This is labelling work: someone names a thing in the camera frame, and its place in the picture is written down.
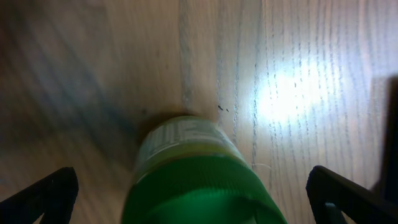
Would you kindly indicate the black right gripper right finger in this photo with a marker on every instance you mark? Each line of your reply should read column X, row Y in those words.
column 332, row 196

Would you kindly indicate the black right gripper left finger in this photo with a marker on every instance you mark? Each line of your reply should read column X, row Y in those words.
column 50, row 200

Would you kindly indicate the green lid jar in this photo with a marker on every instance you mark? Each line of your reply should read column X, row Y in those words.
column 189, row 171

